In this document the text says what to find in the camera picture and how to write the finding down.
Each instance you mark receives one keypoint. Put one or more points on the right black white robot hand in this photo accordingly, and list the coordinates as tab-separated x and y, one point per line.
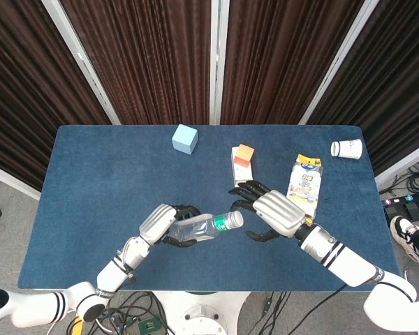
279	211

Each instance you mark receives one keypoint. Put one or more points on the brown pleated curtain panel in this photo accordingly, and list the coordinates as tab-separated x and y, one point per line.
31	87
283	59
153	59
394	87

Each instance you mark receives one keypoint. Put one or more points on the light blue cube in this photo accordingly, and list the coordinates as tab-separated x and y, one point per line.
183	139

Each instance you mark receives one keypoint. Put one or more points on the transparent green-label plastic bottle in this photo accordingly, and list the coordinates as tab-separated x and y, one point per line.
202	228

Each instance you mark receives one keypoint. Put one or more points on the white screen frame post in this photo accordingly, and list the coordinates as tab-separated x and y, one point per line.
403	164
10	179
338	63
219	63
82	63

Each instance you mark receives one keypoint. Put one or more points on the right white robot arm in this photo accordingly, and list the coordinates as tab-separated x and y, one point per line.
352	265

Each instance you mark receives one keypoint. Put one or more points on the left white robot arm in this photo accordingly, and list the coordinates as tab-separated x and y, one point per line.
108	275

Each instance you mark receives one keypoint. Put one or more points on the white paper cup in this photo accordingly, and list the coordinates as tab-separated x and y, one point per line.
349	148

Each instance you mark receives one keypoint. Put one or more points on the blue table cloth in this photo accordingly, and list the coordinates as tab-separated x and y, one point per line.
125	195

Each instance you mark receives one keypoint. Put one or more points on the orange cube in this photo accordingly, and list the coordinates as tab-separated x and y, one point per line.
243	156

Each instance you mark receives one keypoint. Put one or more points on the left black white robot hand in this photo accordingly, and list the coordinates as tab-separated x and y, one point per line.
155	223

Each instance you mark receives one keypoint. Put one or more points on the green circuit board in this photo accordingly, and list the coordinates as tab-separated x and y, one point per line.
149	325

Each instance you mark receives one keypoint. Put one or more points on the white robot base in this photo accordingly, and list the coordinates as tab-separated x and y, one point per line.
202	314

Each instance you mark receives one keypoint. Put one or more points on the white black sneaker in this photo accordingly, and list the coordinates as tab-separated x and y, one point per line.
403	234

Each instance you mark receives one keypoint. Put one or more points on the white cardboard box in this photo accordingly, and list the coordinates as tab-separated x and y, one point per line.
242	174

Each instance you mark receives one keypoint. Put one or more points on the yellow white snack package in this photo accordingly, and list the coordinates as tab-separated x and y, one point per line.
305	185

